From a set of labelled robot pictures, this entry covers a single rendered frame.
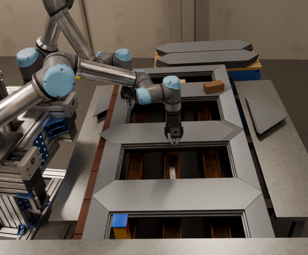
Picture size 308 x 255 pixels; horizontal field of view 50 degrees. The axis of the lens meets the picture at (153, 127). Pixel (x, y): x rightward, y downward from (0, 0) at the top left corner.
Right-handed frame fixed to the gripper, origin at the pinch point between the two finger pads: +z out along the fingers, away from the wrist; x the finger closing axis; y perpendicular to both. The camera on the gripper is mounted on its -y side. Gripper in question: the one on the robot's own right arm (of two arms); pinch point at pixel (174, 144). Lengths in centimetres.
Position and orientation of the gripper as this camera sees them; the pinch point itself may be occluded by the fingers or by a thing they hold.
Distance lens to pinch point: 162.3
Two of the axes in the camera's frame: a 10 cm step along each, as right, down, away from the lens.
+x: -10.0, 0.3, 0.8
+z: 0.7, 8.0, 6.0
